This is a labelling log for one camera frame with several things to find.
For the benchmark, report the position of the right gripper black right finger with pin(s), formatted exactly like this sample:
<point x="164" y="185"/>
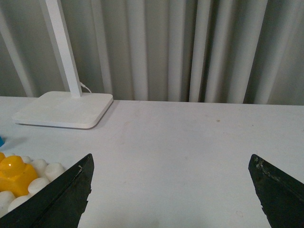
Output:
<point x="281" y="196"/>

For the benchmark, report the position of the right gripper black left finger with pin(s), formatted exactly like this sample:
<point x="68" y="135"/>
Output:
<point x="58" y="205"/>

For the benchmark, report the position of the yellow two-stud toy block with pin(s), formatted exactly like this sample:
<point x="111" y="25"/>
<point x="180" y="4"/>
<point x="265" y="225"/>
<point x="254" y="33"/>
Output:
<point x="16" y="175"/>

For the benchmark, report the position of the blue three-stud toy block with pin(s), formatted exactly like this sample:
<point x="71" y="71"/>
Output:
<point x="1" y="142"/>

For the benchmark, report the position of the white desk lamp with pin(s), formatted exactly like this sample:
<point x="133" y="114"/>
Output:
<point x="72" y="109"/>

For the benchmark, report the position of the grey pleated curtain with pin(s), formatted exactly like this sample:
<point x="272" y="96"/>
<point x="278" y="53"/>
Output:
<point x="214" y="51"/>

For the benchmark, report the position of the white studded base plate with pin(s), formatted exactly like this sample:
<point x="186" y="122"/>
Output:
<point x="46" y="174"/>

